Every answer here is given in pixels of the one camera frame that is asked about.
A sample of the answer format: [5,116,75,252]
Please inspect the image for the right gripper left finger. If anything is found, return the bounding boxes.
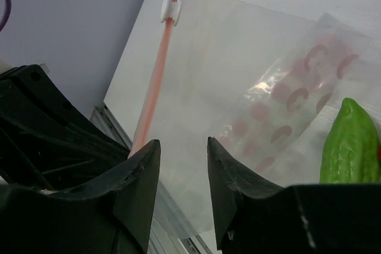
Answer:
[1,140,161,253]

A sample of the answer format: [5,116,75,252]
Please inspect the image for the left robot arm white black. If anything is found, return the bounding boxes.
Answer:
[1,65,130,190]

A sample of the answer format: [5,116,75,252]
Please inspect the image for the clear zip top bag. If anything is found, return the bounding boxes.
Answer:
[104,0,376,240]

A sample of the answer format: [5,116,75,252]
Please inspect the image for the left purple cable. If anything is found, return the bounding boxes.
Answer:
[0,0,12,32]

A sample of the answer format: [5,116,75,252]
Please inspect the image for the light green toy gourd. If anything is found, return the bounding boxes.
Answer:
[319,98,380,184]

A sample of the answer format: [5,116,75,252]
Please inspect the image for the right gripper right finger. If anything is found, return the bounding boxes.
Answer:
[207,137,380,253]

